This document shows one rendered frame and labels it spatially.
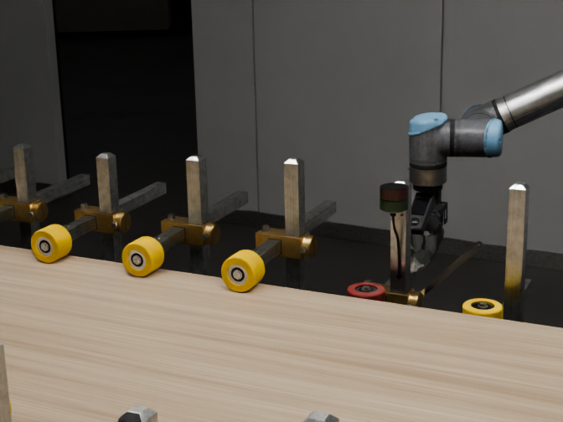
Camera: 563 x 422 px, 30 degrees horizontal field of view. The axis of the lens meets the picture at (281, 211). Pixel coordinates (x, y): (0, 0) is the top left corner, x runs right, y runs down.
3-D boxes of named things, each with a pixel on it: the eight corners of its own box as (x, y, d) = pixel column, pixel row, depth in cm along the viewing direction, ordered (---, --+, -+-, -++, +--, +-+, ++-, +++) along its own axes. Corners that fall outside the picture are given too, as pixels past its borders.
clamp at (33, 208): (8, 213, 276) (7, 193, 275) (50, 218, 271) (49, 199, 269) (-7, 218, 271) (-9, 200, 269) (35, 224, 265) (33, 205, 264)
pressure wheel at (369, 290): (355, 326, 230) (355, 277, 227) (389, 332, 227) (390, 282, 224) (342, 341, 223) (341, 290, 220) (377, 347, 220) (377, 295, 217)
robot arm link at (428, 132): (450, 120, 245) (406, 120, 246) (449, 171, 249) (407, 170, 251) (451, 110, 253) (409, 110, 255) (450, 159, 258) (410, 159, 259)
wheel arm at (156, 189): (156, 192, 289) (155, 179, 288) (167, 193, 287) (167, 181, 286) (44, 247, 245) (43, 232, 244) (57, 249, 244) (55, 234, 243)
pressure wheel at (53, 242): (52, 217, 246) (77, 237, 244) (39, 242, 250) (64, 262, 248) (36, 223, 241) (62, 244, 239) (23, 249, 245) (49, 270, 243)
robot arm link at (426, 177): (440, 172, 248) (401, 168, 252) (440, 191, 250) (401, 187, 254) (451, 161, 256) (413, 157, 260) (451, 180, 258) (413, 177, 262)
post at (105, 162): (116, 331, 270) (103, 151, 256) (128, 334, 269) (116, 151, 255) (109, 337, 267) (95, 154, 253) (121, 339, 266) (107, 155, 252)
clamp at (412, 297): (365, 301, 238) (365, 280, 236) (422, 310, 232) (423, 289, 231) (356, 311, 233) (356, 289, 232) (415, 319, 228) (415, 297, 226)
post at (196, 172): (201, 342, 260) (193, 152, 246) (214, 344, 258) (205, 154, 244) (194, 347, 256) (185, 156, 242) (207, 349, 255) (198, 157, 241)
